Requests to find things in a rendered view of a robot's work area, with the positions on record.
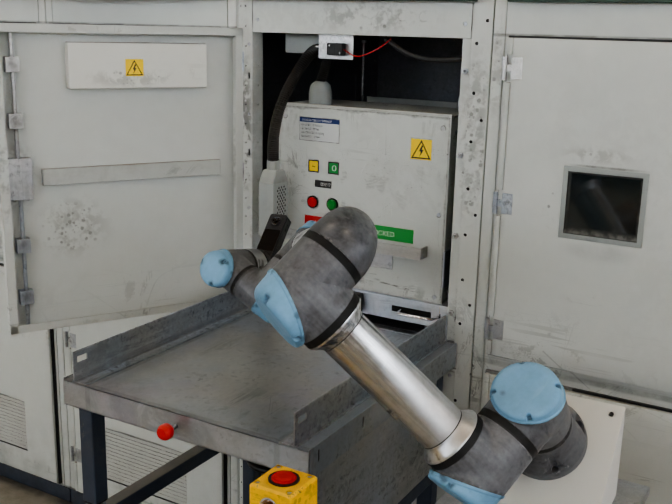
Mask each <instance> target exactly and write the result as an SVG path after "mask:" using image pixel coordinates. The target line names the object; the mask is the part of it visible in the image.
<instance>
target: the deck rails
mask: <svg viewBox="0 0 672 504"><path fill-rule="evenodd" d="M250 313H253V312H252V311H251V310H250V309H249V308H248V307H247V306H246V305H244V304H243V303H242V302H241V301H240V300H238V299H237V298H236V297H235V296H234V295H232V294H230V293H229V292H228V291H227V292H224V293H222V294H219V295H217V296H214V297H211V298H209V299H206V300H204V301H201V302H199V303H196V304H194V305H191V306H188V307H186V308H183V309H181V310H178V311H176V312H173V313H171V314H168V315H165V316H163V317H160V318H158V319H155V320H153V321H150V322H147V323H145V324H142V325H140V326H137V327H135V328H132V329H130V330H127V331H124V332H122V333H119V334H117V335H114V336H112V337H109V338H107V339H104V340H101V341H99V342H96V343H94V344H91V345H89V346H86V347H84V348H81V349H78V350H76V351H73V352H72V361H73V380H72V382H73V383H77V384H80V385H84V386H87V385H89V384H92V383H94V382H96V381H98V380H101V379H103V378H105V377H108V376H110V375H112V374H114V373H117V372H119V371H121V370H123V369H126V368H128V367H130V366H132V365H135V364H137V363H139V362H142V361H144V360H146V359H148V358H151V357H153V356H155V355H157V354H160V353H162V352H164V351H167V350H169V349H171V348H173V347H176V346H178V345H180V344H182V343H185V342H187V341H189V340H191V339H194V338H196V337H198V336H201V335H203V334H205V333H207V332H210V331H212V330H214V329H216V328H219V327H221V326H223V325H226V324H228V323H230V322H232V321H235V320H237V319H239V318H241V317H244V316H246V315H248V314H250ZM445 326H446V315H444V316H443V317H441V318H440V319H438V320H437V321H435V322H433V323H432V324H430V325H429V326H427V327H426V328H424V329H423V330H421V331H419V332H418V333H416V334H415V335H413V336H412V337H410V338H409V339H407V340H406V341H404V342H402V343H401V344H399V345H398V346H396V347H397V348H398V349H399V350H400V351H401V352H402V353H403V354H404V355H405V356H406V357H407V358H408V359H409V360H410V361H411V362H412V363H413V364H414V365H415V364H417V363H418V362H420V361H421V360H422V359H424V358H425V357H427V356H428V355H429V354H431V353H432V352H434V351H435V350H436V349H438V348H439V347H441V346H442V345H443V344H445V343H446V341H445ZM85 353H86V359H84V360H81V361H79V362H77V356H80V355H82V354H85ZM370 396H371V395H370V394H369V393H368V392H367V391H365V390H364V389H363V388H362V387H361V386H360V385H359V384H358V383H357V382H356V381H355V380H354V379H353V378H352V377H351V376H350V377H348V378H347V379H345V380H343V381H342V382H340V383H339V384H337V385H336V386H334V387H333V388H331V389H329V390H328V391H326V392H325V393H323V394H322V395H320V396H319V397H317V398H316V399H314V400H312V401H311V402H309V403H308V404H306V405H305V406H303V407H302V408H300V409H298V410H297V411H295V412H294V431H293V432H292V433H290V434H289V435H287V436H286V437H285V438H283V439H282V440H280V441H279V443H280V444H283V445H286V446H290V447H293V448H299V447H300V446H301V445H303V444H304V443H306V442H307V441H308V440H310V439H311V438H313V437H314V436H315V435H317V434H318V433H320V432H321V431H322V430H324V429H325V428H327V427H328V426H329V425H331V424H332V423H334V422H335V421H337V420H338V419H339V418H341V417H342V416H344V415H345V414H346V413H348V412H349V411H351V410H352V409H353V408H355V407H356V406H358V405H359V404H360V403H362V402H363V401H365V400H366V399H367V398H369V397H370ZM304 413H305V419H304V420H302V421H301V422H299V423H298V417H300V416H301V415H303V414H304Z"/></svg>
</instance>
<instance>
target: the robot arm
mask: <svg viewBox="0 0 672 504"><path fill-rule="evenodd" d="M290 224H291V221H290V219H289V218H288V217H287V215H281V214H271V215H270V217H269V220H268V222H267V225H266V227H265V229H264V232H263V234H262V237H261V239H260V242H259V244H258V246H257V249H255V248H249V249H220V250H215V251H211V252H209V253H207V254H206V255H205V256H204V257H203V259H202V261H201V264H200V274H201V277H202V279H203V281H204V282H205V283H206V284H207V285H209V286H211V287H216V288H222V287H223V288H224V289H226V290H227V291H228V292H229V293H230V294H232V295H234V296H235V297H236V298H237V299H238V300H240V301H241V302H242V303H243V304H244V305H246V306H247V307H248V308H249V309H250V310H251V311H252V312H253V313H254V314H255V315H258V316H259V317H260V318H262V319H263V320H264V321H266V322H267V323H270V324H271V325H272V326H273V327H274V328H275V329H276V331H277V332H278V333H279V334H280V335H281V336H283V338H284V339H285V340H286V341H287V342H288V343H289V344H290V345H292V346H293V347H296V348H298V347H300V346H303V344H304V345H305V346H306V347H307V348H309V349H310V350H324V351H325V352H326V353H327V354H328V355H329V356H330V357H331V358H333V359H334V360H335V361H336V362H337V363H338V364H339V365H340V366H341V367H342V368H343V369H344V370H345V371H346V372H347V373H348V374H349V375H350V376H351V377H352V378H353V379H354V380H355V381H356V382H357V383H358V384H359V385H360V386H361V387H362V388H363V389H364V390H365V391H367V392H368V393H369V394H370V395H371V396H372V397H373V398H374V399H375V400H376V401H377V402H378V403H379V404H380V405H381V406H382V407H383V408H384V409H385V410H386V411H387V412H388V413H389V414H390V415H391V416H392V417H393V418H394V419H395V420H396V421H397V422H398V423H399V424H401V425H402V426H403V427H404V428H405V429H406V430H407V431H408V432H409V433H410V434H411V435H412V436H413V437H414V438H415V439H416V440H417V441H418V442H419V443H420V444H421V445H422V446H423V447H424V460H425V462H426V463H427V464H428V465H430V466H431V467H432V469H430V470H429V474H428V478H429V479H430V480H432V481H433V482H434V483H435V484H436V485H438V486H439V487H440V488H442V489H443V490H444V491H446V492H447V493H449V494H450V495H452V496H453V497H454V498H456V499H457V500H459V501H460V502H462V503H464V504H497V503H498V502H499V501H500V500H501V499H504V497H505V496H504V495H505V494H506V493H507V492H508V490H509V489H510V488H511V487H512V485H513V484H514V483H515V482H516V480H517V479H518V478H519V477H520V475H521V474H524V475H525V476H527V477H530V478H533V479H537V480H555V479H559V478H561V477H564V476H566V475H568V474H569V473H571V472H572V471H574V470H575V469H576V468H577V467H578V466H579V464H580V463H581V462H582V460H583V458H584V456H585V454H586V450H587V445H588V438H587V432H586V429H585V425H584V423H583V421H582V419H581V417H580V416H579V415H578V413H577V412H576V411H575V410H574V409H573V408H572V407H570V406H569V405H568V404H567V400H566V393H565V390H564V387H563V385H562V384H561V382H560V381H559V379H558V378H557V376H556V375H555V374H554V373H553V372H552V371H551V370H550V369H549V368H547V367H545V366H543V365H541V364H538V363H534V362H521V363H519V362H518V363H514V364H511V365H509V366H507V367H505V368H504V369H502V370H501V371H500V372H499V373H498V374H497V375H496V376H495V378H494V380H493V382H492V385H491V390H490V400H489V401H488V402H487V403H486V405H485V406H484V407H483V408H482V409H481V411H480V412H479V413H478V414H477V413H476V412H474V411H473V410H470V409H467V410H460V409H459V408H458V407H457V406H456V405H455V404H454V403H453V402H451V401H450V400H449V399H448V398H447V397H446V396H445V395H444V394H443V393H442V392H441V391H440V390H439V389H438V388H437V387H436V386H435V385H434V384H433V383H432V382H431V381H430V380H429V379H428V378H427V377H426V376H425V375H424V374H423V373H422V372H421V371H420V370H419V369H418V368H417V367H416V366H415V365H414V364H413V363H412V362H411V361H410V360H409V359H408V358H407V357H406V356H405V355H404V354H403V353H402V352H401V351H400V350H399V349H398V348H397V347H396V346H395V345H394V344H393V343H392V342H391V341H390V340H389V339H388V338H387V337H386V336H385V335H384V334H383V333H382V332H381V331H380V330H379V329H378V328H377V327H376V326H375V325H374V324H373V323H372V322H371V321H370V320H369V319H368V318H367V317H366V316H365V315H364V314H363V313H362V312H361V298H360V297H359V296H358V295H357V294H356V293H355V292H354V291H353V290H352V289H353V288H354V286H355V285H356V284H357V283H358V282H359V281H360V280H361V278H362V277H363V276H364V275H365V274H366V272H367V271H368V269H369V268H370V266H371V264H372V262H373V260H374V257H375V254H376V249H377V242H378V238H377V231H376V227H375V225H374V223H373V221H372V219H371V218H370V217H369V216H368V215H367V214H366V213H365V212H364V211H362V210H360V209H358V208H355V207H350V206H344V207H339V208H336V209H334V210H332V211H330V212H328V213H327V214H326V215H324V216H323V217H322V218H320V219H319V220H318V221H317V222H315V221H312V220H311V221H308V222H306V223H305V224H304V225H303V226H302V227H300V228H299V229H298V230H297V231H296V233H295V234H294V235H293V237H292V238H291V239H290V240H289V241H288V242H287V243H286V244H285V245H284V246H283V247H282V244H283V242H284V239H285V237H286V234H287V232H288V229H289V227H290ZM281 247H282V248H281Z"/></svg>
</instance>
